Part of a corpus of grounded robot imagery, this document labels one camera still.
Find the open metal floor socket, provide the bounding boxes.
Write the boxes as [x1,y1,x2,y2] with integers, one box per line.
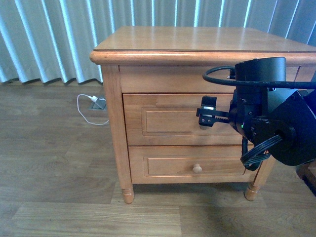
[89,96,107,110]

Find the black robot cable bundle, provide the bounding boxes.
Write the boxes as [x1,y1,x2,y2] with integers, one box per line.
[202,65,316,171]

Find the white floor charger cable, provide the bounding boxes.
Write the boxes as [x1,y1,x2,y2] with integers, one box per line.
[76,93,110,126]

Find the pale blue curtain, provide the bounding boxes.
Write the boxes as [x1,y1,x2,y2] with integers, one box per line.
[0,0,316,83]

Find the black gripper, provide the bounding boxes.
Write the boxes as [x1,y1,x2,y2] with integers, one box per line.
[196,89,268,138]

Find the round wooden lower knob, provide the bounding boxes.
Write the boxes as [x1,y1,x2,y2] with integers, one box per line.
[193,163,202,174]

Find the wooden drawer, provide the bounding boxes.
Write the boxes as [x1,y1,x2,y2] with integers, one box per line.
[129,146,256,184]
[123,94,242,146]

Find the wooden nightstand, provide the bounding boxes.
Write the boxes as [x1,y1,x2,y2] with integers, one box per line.
[90,26,316,203]

